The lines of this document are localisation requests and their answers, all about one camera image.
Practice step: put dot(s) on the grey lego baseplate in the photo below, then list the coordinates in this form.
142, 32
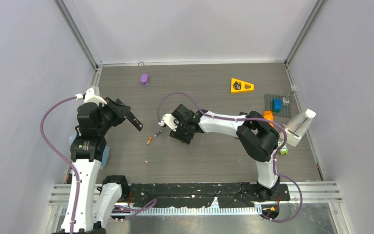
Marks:
285, 111

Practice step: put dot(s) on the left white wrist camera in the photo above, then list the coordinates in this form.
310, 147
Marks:
92, 95

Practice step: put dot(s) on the purple plastic cap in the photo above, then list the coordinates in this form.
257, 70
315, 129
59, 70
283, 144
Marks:
144, 79

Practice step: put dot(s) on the grey lego technic beam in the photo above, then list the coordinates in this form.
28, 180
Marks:
286, 99

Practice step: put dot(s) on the black remote control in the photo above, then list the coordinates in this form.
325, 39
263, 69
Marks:
134, 122

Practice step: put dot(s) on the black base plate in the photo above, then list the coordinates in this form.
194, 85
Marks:
200, 199

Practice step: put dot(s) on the green frog toy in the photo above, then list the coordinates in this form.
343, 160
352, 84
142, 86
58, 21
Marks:
284, 150

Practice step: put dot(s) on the yellow triangular toy block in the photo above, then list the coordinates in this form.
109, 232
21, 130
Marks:
239, 86

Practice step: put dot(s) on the orange plastic flashlight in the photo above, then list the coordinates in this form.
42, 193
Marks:
268, 115

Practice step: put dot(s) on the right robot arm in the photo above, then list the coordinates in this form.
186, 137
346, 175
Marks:
258, 138

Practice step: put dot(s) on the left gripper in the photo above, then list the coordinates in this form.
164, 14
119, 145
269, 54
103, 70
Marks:
120, 111

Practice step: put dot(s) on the blue lego brick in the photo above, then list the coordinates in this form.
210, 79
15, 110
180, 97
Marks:
276, 105

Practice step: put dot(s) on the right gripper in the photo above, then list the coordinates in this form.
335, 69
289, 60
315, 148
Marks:
185, 139

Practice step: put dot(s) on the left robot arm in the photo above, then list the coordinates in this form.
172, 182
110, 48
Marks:
84, 214

